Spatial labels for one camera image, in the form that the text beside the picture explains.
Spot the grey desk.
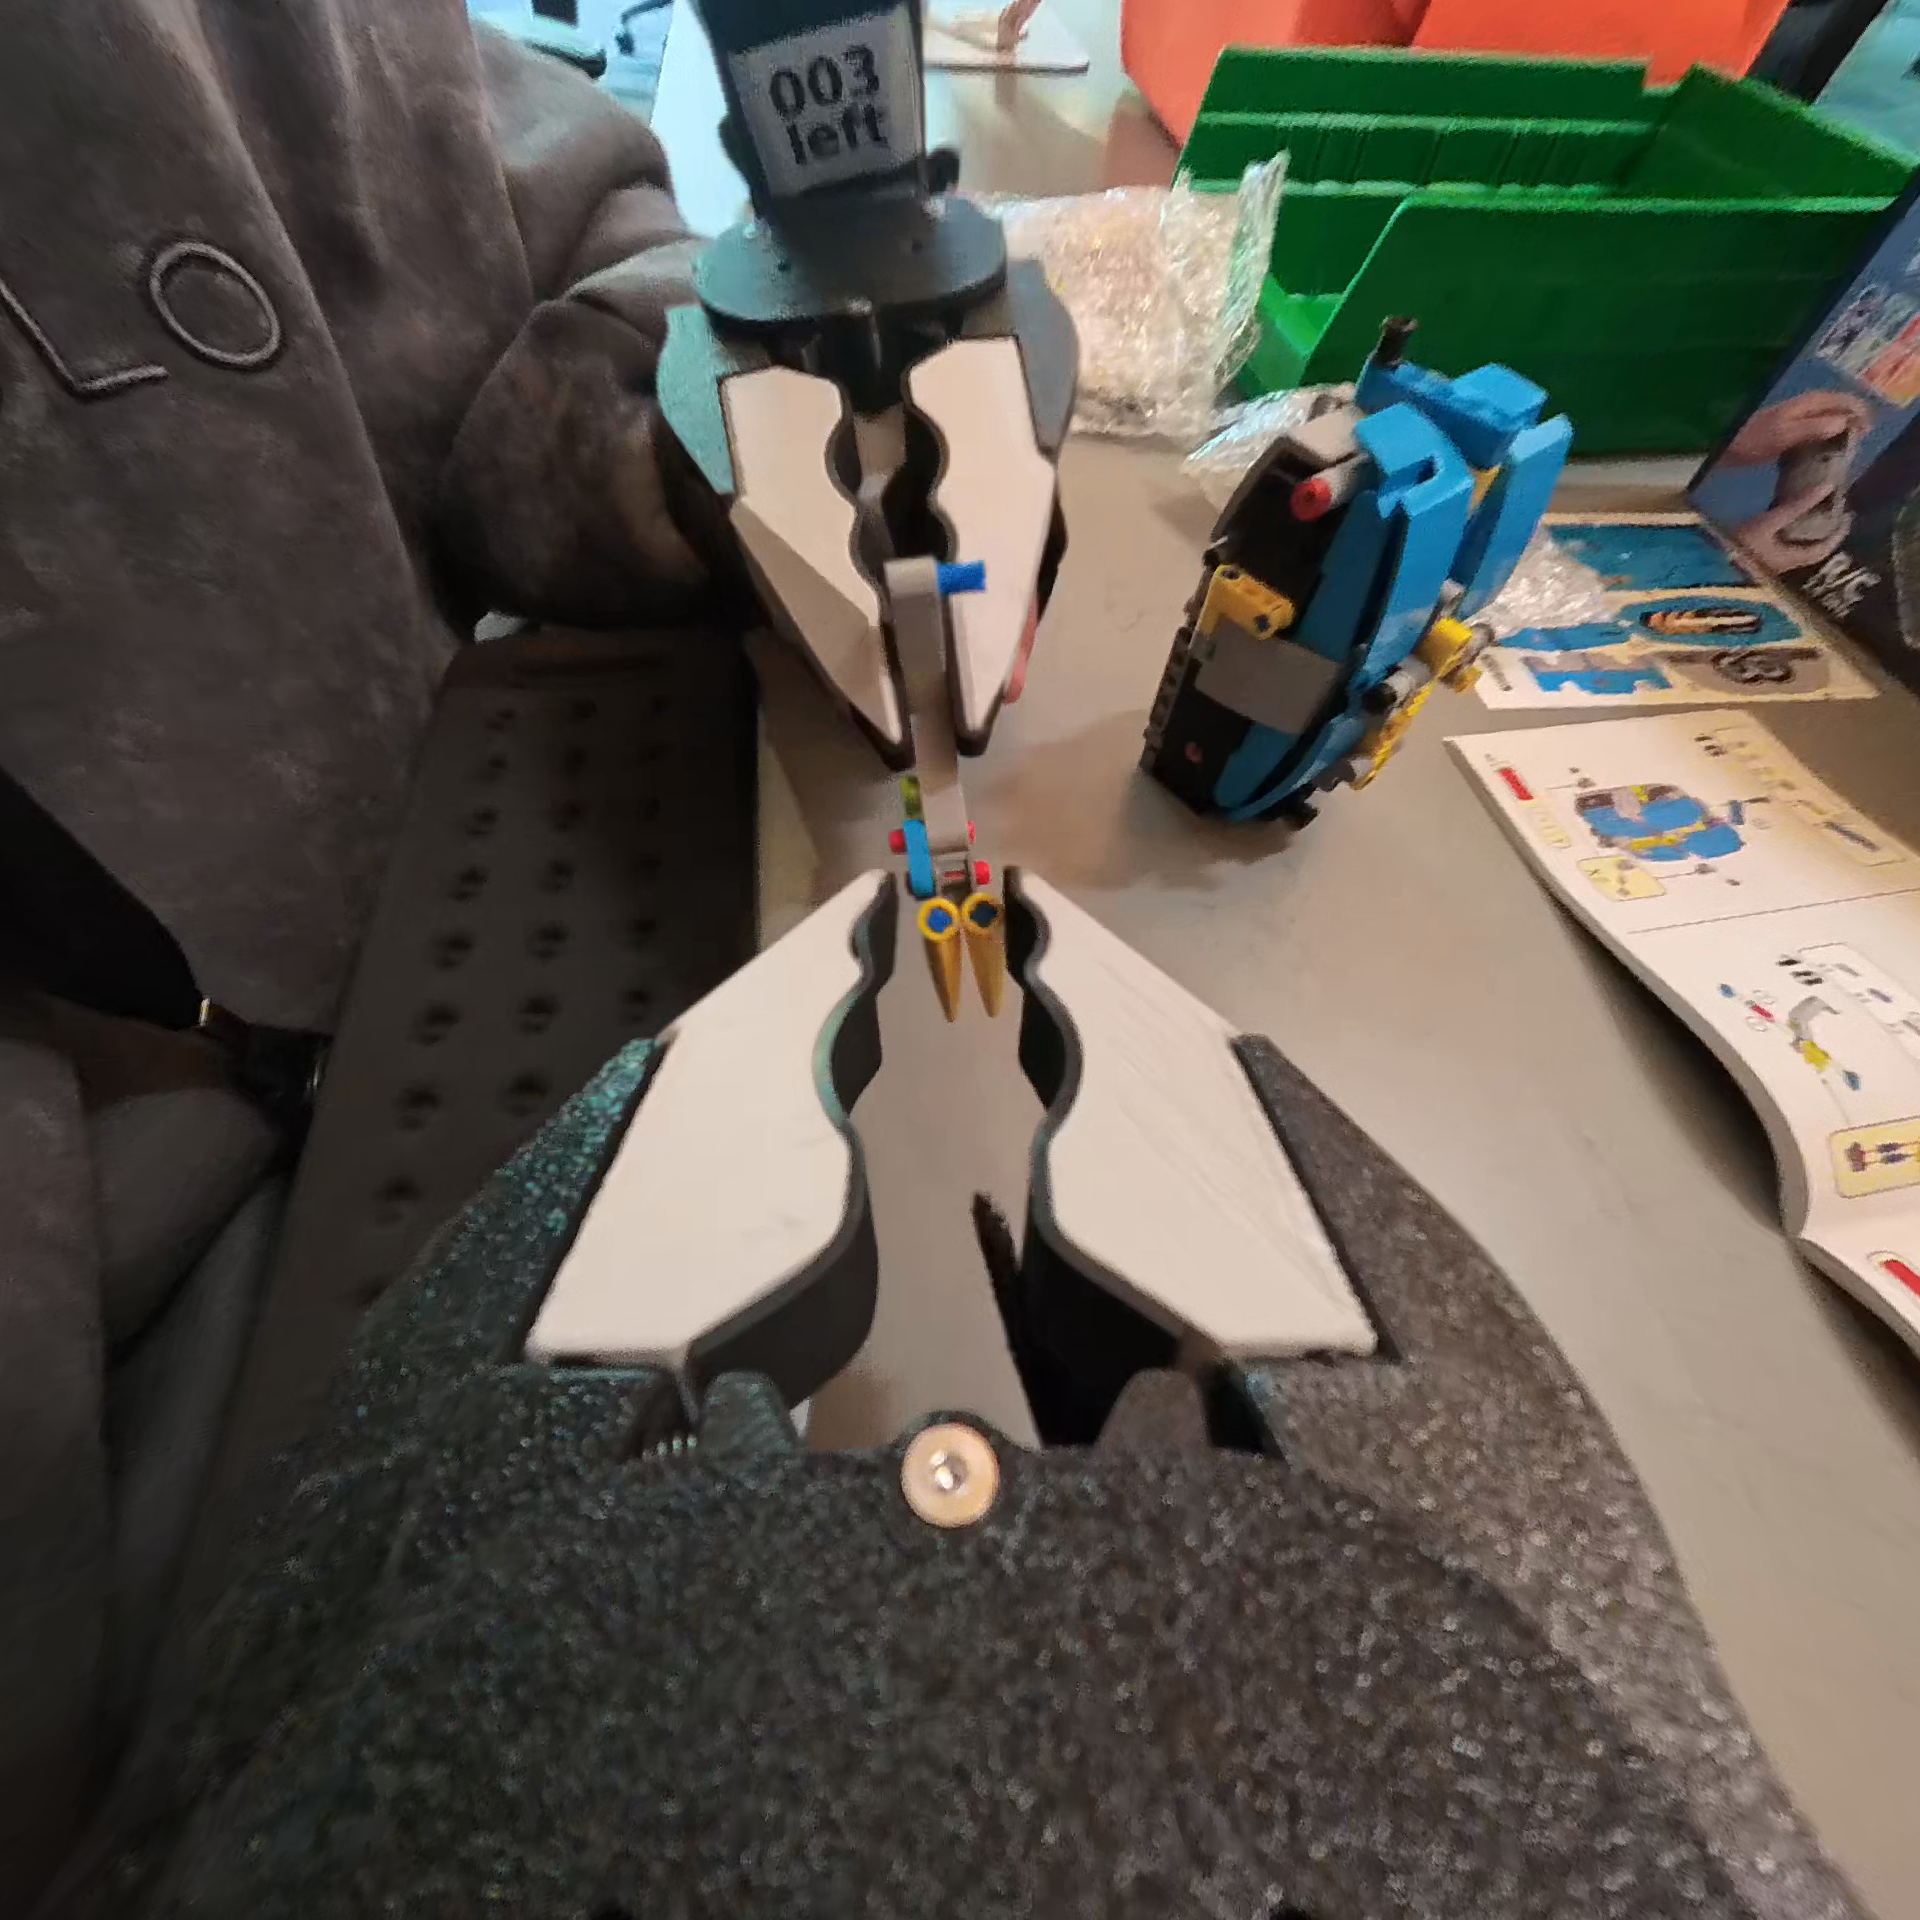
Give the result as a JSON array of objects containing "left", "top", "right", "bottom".
[{"left": 645, "top": 0, "right": 1920, "bottom": 1920}]

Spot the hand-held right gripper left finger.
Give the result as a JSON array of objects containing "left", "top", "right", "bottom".
[{"left": 525, "top": 866, "right": 902, "bottom": 1407}]

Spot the white instruction booklet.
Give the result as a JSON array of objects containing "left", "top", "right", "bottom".
[{"left": 1444, "top": 708, "right": 1920, "bottom": 1352}]

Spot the clear plastic bag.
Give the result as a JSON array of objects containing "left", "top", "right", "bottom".
[
  {"left": 983, "top": 150, "right": 1292, "bottom": 442},
  {"left": 1185, "top": 381, "right": 1607, "bottom": 646}
]

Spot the blue sticker sheet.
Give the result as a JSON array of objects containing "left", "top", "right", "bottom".
[{"left": 1476, "top": 514, "right": 1876, "bottom": 711}]

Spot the blue toy brick robot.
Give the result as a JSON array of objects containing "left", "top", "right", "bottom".
[{"left": 1141, "top": 318, "right": 1575, "bottom": 828}]

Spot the green storage bin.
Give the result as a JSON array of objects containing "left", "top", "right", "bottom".
[{"left": 1170, "top": 46, "right": 1920, "bottom": 459}]

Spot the wooden tilted desk stand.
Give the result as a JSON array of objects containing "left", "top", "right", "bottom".
[{"left": 922, "top": 0, "right": 1093, "bottom": 78}]

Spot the yellow twin cone piece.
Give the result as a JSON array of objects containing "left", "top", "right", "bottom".
[{"left": 914, "top": 887, "right": 1010, "bottom": 1027}]

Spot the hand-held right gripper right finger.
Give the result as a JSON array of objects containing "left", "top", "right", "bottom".
[{"left": 1002, "top": 866, "right": 1379, "bottom": 1404}]

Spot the grey angled beam assembly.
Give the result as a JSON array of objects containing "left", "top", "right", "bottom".
[{"left": 882, "top": 555, "right": 991, "bottom": 890}]

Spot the dark robot kit box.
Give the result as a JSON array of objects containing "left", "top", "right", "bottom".
[{"left": 1686, "top": 194, "right": 1920, "bottom": 693}]

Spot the black perforated pad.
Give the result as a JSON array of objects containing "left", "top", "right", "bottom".
[{"left": 257, "top": 630, "right": 758, "bottom": 1501}]

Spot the black shoulder strap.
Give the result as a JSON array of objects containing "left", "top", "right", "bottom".
[{"left": 0, "top": 885, "right": 330, "bottom": 1115}]

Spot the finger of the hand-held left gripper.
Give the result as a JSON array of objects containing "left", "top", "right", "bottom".
[
  {"left": 719, "top": 368, "right": 913, "bottom": 749},
  {"left": 909, "top": 339, "right": 1063, "bottom": 755}
]

